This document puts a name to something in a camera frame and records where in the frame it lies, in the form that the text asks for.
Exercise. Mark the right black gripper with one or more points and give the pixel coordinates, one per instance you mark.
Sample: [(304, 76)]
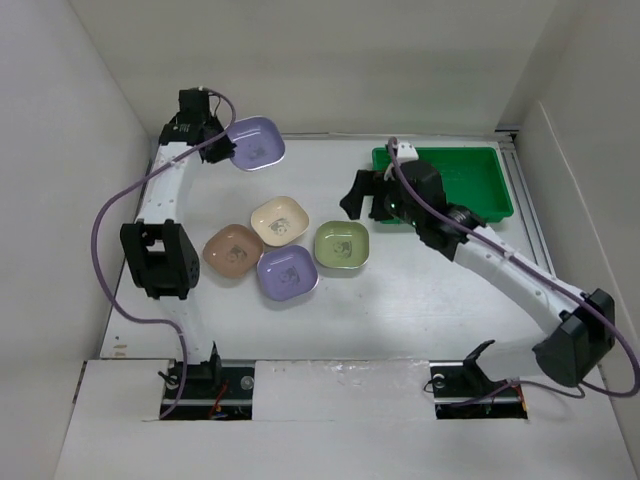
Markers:
[(368, 182)]

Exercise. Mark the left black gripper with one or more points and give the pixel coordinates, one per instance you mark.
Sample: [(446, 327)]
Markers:
[(226, 152)]

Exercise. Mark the purple square plate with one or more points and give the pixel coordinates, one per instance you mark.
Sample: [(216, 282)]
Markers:
[(286, 273), (258, 143)]

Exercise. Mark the green square plate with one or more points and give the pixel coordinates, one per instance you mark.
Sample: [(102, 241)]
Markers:
[(342, 245)]

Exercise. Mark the cream square plate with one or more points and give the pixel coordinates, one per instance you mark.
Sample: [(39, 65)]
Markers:
[(279, 221)]

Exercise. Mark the pink square plate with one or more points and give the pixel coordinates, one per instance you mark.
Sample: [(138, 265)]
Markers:
[(233, 251)]

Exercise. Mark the purple square plate front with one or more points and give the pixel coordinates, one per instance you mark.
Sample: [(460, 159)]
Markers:
[(286, 273)]

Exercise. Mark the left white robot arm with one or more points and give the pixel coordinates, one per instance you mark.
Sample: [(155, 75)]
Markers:
[(162, 259)]

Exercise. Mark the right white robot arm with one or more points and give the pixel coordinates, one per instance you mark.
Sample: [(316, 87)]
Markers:
[(575, 326)]

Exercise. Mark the green plastic bin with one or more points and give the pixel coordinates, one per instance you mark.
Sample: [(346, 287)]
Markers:
[(472, 177)]

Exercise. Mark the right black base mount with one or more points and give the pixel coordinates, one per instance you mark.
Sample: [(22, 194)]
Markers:
[(462, 391)]

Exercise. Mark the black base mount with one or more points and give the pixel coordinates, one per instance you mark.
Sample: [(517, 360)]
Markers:
[(462, 391), (222, 395)]

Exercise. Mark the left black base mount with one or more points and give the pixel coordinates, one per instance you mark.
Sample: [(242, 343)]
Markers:
[(222, 395)]

